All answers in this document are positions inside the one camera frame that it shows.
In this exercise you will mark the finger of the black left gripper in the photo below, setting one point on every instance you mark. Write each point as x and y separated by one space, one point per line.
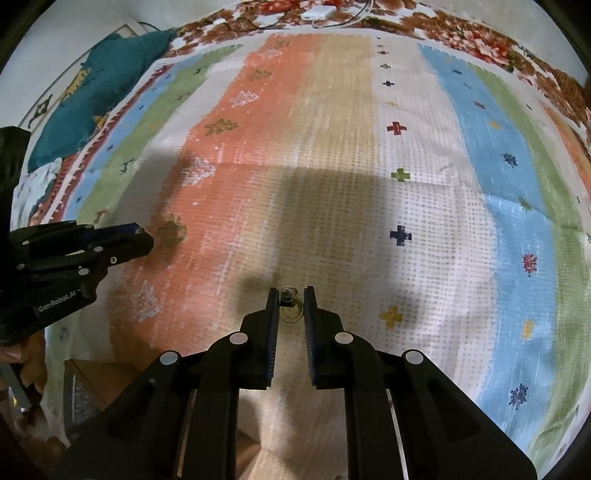
121 243

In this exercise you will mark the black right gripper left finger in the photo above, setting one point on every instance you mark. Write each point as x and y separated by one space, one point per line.
247 353

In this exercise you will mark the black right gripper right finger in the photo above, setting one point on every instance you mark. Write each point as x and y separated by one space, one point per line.
405 418

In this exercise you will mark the left hand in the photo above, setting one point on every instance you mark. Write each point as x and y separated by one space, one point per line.
30 355

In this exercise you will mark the teal pillow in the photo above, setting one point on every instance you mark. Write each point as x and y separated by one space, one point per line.
112 68

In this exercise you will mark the colourful striped mat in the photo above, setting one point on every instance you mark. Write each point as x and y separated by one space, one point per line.
433 201

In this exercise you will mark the white power strip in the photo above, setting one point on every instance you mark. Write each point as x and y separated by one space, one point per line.
318 13

